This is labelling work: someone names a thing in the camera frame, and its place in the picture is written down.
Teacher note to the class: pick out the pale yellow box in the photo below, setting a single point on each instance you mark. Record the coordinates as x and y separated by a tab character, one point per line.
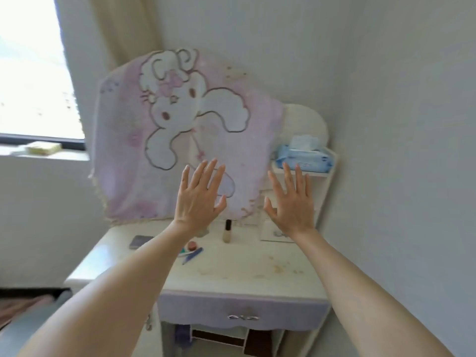
42	148

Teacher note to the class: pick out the person's left hand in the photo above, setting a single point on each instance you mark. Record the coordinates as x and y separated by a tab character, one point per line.
195	204

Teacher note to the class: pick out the white dressing table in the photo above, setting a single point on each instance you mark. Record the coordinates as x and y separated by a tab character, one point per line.
241	271

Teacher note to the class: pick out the person's left middle finger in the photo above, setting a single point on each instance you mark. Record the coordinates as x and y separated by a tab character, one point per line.
210	172

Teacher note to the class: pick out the person's right forearm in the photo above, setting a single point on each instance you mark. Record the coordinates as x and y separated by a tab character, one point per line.
353	289

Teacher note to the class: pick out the pink round makeup sponge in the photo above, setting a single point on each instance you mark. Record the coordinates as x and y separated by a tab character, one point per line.
192	246

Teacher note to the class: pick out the person's left forearm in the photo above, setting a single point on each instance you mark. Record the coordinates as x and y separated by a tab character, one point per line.
130	286

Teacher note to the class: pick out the person's left thumb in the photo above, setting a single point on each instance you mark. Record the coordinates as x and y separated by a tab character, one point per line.
221	205

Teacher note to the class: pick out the person's left little finger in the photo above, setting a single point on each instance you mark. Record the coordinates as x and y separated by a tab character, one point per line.
186	178

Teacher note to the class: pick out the person's right middle finger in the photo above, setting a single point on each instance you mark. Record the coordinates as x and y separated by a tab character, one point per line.
288	176

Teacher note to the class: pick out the pink cartoon bunny blanket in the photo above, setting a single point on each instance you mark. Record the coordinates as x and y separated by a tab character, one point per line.
122	144

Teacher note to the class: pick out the grey square compact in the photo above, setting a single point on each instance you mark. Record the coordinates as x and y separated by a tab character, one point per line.
141	242

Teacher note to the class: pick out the cream curtain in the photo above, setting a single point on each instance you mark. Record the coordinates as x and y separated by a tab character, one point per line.
119	29

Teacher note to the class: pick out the bed with dark frame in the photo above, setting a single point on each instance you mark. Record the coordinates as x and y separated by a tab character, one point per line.
26	312

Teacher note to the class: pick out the beige foundation bottle black cap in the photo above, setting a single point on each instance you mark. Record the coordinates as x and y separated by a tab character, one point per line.
227	234

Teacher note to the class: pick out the window with black frame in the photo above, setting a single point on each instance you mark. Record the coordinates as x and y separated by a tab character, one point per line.
29	70

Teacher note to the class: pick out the person's right thumb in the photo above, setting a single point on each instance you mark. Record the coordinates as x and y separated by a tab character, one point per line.
269	208

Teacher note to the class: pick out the person's right hand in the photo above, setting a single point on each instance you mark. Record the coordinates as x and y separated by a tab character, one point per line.
293	208

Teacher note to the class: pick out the person's right little finger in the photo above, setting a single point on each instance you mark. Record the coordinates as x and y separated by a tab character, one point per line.
308	185

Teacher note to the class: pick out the blue pen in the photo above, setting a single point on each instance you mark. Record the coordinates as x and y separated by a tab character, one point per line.
193	255

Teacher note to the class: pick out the blue wet wipes pack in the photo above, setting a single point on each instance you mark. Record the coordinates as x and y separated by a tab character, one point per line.
308	156

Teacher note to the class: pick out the purple cloth item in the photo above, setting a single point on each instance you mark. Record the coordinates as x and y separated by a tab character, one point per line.
183	334

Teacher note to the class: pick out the brown wooden organiser box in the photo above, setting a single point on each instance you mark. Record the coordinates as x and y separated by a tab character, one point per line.
219	340

